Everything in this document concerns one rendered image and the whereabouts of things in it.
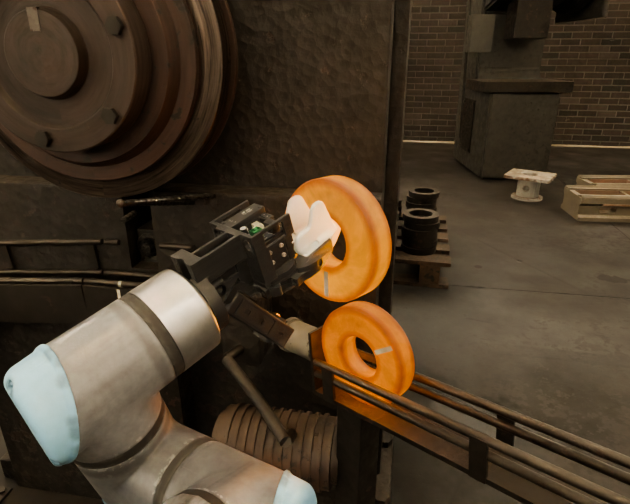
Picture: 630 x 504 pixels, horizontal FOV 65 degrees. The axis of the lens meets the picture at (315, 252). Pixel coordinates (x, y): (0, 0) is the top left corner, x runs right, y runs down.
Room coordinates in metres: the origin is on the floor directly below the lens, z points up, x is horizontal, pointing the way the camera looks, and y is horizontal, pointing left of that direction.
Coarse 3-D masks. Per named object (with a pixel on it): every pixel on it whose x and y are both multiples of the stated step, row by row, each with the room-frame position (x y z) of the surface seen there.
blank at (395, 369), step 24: (336, 312) 0.64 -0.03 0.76; (360, 312) 0.61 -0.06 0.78; (384, 312) 0.61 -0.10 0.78; (336, 336) 0.64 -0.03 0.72; (360, 336) 0.60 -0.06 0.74; (384, 336) 0.57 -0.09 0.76; (336, 360) 0.64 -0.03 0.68; (360, 360) 0.64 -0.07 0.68; (384, 360) 0.57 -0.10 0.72; (408, 360) 0.57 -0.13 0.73; (384, 384) 0.57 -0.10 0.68; (408, 384) 0.57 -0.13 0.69
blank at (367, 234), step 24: (312, 192) 0.57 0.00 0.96; (336, 192) 0.55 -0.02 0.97; (360, 192) 0.54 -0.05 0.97; (336, 216) 0.54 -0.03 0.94; (360, 216) 0.52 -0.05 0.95; (384, 216) 0.53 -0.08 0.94; (360, 240) 0.52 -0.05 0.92; (384, 240) 0.52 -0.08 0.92; (336, 264) 0.56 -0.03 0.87; (360, 264) 0.52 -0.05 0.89; (384, 264) 0.52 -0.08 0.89; (312, 288) 0.57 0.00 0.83; (336, 288) 0.54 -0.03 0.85; (360, 288) 0.51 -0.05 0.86
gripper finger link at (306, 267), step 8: (328, 240) 0.52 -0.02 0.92; (320, 248) 0.50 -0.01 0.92; (328, 248) 0.51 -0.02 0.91; (304, 256) 0.49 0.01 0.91; (312, 256) 0.49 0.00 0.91; (320, 256) 0.49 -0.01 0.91; (328, 256) 0.51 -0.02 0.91; (296, 264) 0.49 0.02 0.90; (304, 264) 0.48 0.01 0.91; (312, 264) 0.48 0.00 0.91; (320, 264) 0.49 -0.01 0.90; (296, 272) 0.48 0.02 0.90; (304, 272) 0.47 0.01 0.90; (312, 272) 0.48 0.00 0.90; (288, 280) 0.47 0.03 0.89; (296, 280) 0.46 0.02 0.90; (304, 280) 0.47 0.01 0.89
